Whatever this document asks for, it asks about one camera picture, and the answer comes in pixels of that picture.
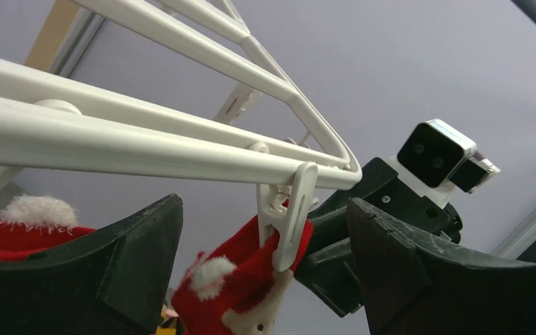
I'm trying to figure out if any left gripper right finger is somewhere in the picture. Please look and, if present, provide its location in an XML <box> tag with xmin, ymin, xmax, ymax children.
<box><xmin>346</xmin><ymin>198</ymin><xmax>518</xmax><ymax>334</ymax></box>

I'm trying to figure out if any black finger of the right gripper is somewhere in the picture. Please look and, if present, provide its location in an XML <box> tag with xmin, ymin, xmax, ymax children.
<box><xmin>295</xmin><ymin>206</ymin><xmax>363</xmax><ymax>318</ymax></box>

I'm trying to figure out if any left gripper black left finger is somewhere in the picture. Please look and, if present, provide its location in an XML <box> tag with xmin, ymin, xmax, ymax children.
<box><xmin>25</xmin><ymin>195</ymin><xmax>183</xmax><ymax>334</ymax></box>

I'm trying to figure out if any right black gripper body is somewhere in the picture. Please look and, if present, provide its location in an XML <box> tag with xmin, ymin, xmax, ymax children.
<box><xmin>309</xmin><ymin>158</ymin><xmax>463</xmax><ymax>246</ymax></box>

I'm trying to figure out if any red santa sock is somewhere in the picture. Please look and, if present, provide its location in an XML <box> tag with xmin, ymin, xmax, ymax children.
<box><xmin>0</xmin><ymin>195</ymin><xmax>95</xmax><ymax>262</ymax></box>
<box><xmin>171</xmin><ymin>217</ymin><xmax>313</xmax><ymax>335</ymax></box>

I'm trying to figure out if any white plastic clip hanger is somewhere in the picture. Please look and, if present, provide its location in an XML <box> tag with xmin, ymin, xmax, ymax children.
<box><xmin>0</xmin><ymin>1</ymin><xmax>362</xmax><ymax>271</ymax></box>

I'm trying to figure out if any mustard yellow sock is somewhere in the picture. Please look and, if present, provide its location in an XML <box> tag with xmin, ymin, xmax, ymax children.
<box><xmin>155</xmin><ymin>308</ymin><xmax>181</xmax><ymax>335</ymax></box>

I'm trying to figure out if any wooden drying rack frame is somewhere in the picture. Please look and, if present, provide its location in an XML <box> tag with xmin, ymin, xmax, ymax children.
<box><xmin>0</xmin><ymin>0</ymin><xmax>82</xmax><ymax>181</ymax></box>

